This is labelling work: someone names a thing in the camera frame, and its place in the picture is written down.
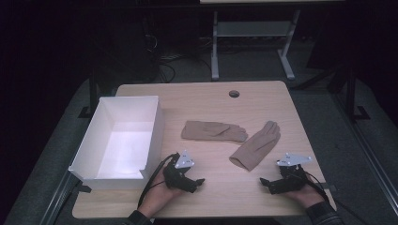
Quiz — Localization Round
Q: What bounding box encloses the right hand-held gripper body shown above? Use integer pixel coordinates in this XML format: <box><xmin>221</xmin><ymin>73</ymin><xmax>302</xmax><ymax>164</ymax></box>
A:
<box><xmin>269</xmin><ymin>152</ymin><xmax>313</xmax><ymax>195</ymax></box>

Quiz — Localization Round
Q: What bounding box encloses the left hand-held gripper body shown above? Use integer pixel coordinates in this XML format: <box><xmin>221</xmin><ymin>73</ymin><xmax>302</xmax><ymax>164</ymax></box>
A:
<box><xmin>162</xmin><ymin>150</ymin><xmax>195</xmax><ymax>192</ymax></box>

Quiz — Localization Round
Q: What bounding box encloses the beige glove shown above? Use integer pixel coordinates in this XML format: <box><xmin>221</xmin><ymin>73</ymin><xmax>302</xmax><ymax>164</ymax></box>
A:
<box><xmin>229</xmin><ymin>120</ymin><xmax>282</xmax><ymax>173</ymax></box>
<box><xmin>180</xmin><ymin>120</ymin><xmax>249</xmax><ymax>143</ymax></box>

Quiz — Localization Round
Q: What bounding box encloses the white box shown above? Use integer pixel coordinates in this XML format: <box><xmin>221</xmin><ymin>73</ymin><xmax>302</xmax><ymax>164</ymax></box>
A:
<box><xmin>68</xmin><ymin>95</ymin><xmax>166</xmax><ymax>190</ymax></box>

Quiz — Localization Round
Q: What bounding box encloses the person's right hand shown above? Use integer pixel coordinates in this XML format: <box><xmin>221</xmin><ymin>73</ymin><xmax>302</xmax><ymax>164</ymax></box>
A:
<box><xmin>283</xmin><ymin>174</ymin><xmax>325</xmax><ymax>209</ymax></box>

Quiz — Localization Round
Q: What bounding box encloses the person's left hand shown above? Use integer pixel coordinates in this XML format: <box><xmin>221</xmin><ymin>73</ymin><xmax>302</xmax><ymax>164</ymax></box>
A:
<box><xmin>137</xmin><ymin>170</ymin><xmax>186</xmax><ymax>218</ymax></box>

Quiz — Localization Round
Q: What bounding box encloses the black metal stand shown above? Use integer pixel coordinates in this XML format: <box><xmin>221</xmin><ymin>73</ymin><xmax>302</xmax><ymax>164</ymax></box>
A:
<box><xmin>327</xmin><ymin>65</ymin><xmax>372</xmax><ymax>121</ymax></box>
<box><xmin>78</xmin><ymin>69</ymin><xmax>101</xmax><ymax>119</ymax></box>

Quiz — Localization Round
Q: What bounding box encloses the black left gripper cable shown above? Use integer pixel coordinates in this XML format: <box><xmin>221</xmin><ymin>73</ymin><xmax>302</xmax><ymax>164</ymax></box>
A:
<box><xmin>137</xmin><ymin>153</ymin><xmax>180</xmax><ymax>209</ymax></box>

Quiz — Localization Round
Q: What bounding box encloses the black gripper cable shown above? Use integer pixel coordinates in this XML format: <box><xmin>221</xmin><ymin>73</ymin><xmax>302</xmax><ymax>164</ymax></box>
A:
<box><xmin>137</xmin><ymin>153</ymin><xmax>180</xmax><ymax>209</ymax></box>
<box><xmin>297</xmin><ymin>170</ymin><xmax>360</xmax><ymax>219</ymax></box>

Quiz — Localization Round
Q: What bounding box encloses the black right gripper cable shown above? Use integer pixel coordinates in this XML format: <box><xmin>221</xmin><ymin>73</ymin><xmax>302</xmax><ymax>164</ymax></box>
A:
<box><xmin>297</xmin><ymin>170</ymin><xmax>360</xmax><ymax>219</ymax></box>

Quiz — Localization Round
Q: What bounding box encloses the grey table bracket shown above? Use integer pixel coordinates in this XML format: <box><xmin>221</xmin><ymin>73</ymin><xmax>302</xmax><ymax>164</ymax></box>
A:
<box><xmin>318</xmin><ymin>183</ymin><xmax>338</xmax><ymax>192</ymax></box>

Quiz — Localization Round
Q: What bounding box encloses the aluminium rail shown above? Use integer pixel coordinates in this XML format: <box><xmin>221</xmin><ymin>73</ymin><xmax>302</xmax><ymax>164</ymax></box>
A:
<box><xmin>331</xmin><ymin>92</ymin><xmax>398</xmax><ymax>217</ymax></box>
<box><xmin>38</xmin><ymin>171</ymin><xmax>83</xmax><ymax>225</ymax></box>

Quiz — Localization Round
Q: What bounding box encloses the bundle of floor cables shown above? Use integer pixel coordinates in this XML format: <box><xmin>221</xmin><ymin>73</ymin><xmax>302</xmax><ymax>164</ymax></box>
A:
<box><xmin>142</xmin><ymin>34</ymin><xmax>214</xmax><ymax>83</ymax></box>

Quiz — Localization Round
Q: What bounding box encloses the grey metal table frame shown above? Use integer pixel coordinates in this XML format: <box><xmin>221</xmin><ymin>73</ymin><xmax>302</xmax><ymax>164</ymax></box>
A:
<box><xmin>210</xmin><ymin>8</ymin><xmax>301</xmax><ymax>82</ymax></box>

